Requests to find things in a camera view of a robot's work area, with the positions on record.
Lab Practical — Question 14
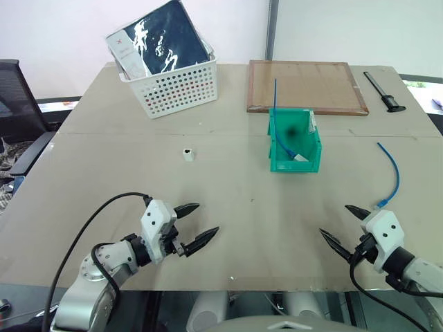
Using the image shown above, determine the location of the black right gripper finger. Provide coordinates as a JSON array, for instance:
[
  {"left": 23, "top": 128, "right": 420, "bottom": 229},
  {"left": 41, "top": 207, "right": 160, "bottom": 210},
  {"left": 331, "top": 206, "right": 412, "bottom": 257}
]
[
  {"left": 344, "top": 204, "right": 370, "bottom": 221},
  {"left": 318, "top": 228, "right": 354, "bottom": 266}
]

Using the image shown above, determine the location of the grey partition post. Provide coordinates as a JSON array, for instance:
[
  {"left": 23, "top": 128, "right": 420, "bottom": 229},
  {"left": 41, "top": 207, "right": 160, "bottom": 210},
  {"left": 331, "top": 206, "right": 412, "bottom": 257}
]
[{"left": 264, "top": 0, "right": 280, "bottom": 62}]

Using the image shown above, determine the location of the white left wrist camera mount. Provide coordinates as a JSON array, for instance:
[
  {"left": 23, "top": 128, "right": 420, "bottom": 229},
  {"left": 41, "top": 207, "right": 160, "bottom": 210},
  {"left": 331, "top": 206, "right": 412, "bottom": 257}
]
[{"left": 139, "top": 199, "right": 179, "bottom": 266}]

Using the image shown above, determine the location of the silver robot torso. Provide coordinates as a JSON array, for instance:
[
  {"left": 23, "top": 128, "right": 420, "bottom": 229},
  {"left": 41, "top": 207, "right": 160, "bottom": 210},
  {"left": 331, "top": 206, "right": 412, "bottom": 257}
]
[{"left": 186, "top": 291, "right": 349, "bottom": 332}]

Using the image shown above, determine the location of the white perforated plastic basket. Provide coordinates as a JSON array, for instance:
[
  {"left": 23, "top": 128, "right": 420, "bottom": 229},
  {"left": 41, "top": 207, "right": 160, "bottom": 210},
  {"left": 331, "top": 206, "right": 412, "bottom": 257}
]
[{"left": 105, "top": 44, "right": 219, "bottom": 120}]

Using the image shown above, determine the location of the dark blue glossy package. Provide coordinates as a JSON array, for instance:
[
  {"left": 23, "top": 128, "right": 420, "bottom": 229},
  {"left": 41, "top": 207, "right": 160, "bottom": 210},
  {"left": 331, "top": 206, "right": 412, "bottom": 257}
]
[{"left": 105, "top": 0, "right": 214, "bottom": 80}]

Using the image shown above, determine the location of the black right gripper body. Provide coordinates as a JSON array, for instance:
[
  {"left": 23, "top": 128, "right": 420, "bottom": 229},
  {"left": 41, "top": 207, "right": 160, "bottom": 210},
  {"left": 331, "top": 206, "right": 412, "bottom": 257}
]
[{"left": 350, "top": 232, "right": 379, "bottom": 268}]

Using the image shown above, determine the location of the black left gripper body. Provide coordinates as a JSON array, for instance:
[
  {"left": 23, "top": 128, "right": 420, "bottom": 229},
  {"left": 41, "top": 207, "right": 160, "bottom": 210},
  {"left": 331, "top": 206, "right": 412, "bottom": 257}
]
[{"left": 159, "top": 223, "right": 188, "bottom": 259}]

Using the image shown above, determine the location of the black mesh office chair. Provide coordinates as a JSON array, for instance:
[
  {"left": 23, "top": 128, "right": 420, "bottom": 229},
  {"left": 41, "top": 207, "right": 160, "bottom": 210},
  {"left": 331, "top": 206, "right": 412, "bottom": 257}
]
[{"left": 0, "top": 59, "right": 58, "bottom": 177}]

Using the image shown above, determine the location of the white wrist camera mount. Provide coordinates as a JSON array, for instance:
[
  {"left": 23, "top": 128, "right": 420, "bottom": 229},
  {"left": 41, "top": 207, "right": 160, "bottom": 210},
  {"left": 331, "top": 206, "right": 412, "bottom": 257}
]
[
  {"left": 139, "top": 199, "right": 179, "bottom": 266},
  {"left": 359, "top": 210, "right": 406, "bottom": 275}
]

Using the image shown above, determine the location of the patterned grey cloth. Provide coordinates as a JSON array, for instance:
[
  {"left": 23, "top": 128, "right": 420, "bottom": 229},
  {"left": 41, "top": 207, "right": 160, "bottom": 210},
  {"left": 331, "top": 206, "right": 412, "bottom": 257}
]
[{"left": 0, "top": 136, "right": 27, "bottom": 214}]

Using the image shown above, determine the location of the curved blue Ethernet cable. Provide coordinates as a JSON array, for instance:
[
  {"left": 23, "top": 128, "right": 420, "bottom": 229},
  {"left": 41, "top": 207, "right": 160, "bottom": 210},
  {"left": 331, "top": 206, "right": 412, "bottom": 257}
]
[{"left": 372, "top": 142, "right": 400, "bottom": 209}]

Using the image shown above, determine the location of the wooden framed board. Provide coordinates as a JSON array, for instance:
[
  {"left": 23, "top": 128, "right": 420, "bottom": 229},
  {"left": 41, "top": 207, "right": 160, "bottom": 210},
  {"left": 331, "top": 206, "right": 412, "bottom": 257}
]
[{"left": 246, "top": 59, "right": 370, "bottom": 117}]

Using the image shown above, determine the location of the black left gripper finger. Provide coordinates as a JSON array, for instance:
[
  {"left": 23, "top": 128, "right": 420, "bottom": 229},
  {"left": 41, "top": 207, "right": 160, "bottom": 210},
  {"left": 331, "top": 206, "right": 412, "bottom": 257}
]
[
  {"left": 181, "top": 226, "right": 221, "bottom": 258},
  {"left": 172, "top": 203, "right": 201, "bottom": 220}
]

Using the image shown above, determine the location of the green plastic bin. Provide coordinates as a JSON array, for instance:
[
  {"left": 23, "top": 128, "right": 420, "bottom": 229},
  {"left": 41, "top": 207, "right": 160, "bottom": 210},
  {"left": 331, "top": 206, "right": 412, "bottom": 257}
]
[{"left": 266, "top": 107, "right": 323, "bottom": 174}]

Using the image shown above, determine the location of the black caliper tool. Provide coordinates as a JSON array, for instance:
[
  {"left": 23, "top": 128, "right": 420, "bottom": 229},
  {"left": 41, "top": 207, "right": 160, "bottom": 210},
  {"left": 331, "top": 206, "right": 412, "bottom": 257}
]
[{"left": 363, "top": 71, "right": 406, "bottom": 113}]

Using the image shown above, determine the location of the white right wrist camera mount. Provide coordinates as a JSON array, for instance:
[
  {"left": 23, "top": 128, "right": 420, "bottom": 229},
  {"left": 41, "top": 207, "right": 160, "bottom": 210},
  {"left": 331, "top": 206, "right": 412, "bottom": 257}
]
[{"left": 359, "top": 210, "right": 406, "bottom": 275}]

